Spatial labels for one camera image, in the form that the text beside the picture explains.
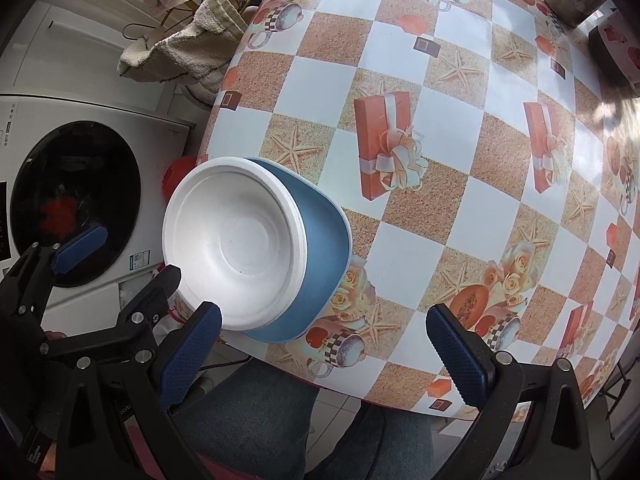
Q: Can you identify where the beige cloth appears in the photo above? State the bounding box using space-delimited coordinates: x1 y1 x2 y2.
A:
117 0 251 106

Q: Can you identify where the white washing machine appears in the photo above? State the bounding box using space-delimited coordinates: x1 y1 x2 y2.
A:
0 92 196 321

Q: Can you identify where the checkered printed tablecloth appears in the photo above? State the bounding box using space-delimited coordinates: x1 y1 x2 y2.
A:
197 0 640 418

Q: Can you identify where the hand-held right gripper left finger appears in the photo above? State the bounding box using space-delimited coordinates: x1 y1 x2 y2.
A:
54 301 223 480

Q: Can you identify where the person's left leg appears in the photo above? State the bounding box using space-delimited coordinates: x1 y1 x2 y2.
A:
170 360 321 480

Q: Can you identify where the white cabinet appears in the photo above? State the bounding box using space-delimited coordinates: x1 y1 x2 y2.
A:
10 0 171 106

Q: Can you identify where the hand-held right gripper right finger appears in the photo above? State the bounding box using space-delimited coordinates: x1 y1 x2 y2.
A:
425 303 593 480

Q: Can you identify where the red plastic object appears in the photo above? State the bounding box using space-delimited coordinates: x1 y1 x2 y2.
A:
161 156 201 206

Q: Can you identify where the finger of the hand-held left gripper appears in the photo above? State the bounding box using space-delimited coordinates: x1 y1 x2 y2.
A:
39 265 182 363
0 226 109 333

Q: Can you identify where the blue plastic plate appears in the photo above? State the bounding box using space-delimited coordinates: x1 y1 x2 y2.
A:
242 156 352 345

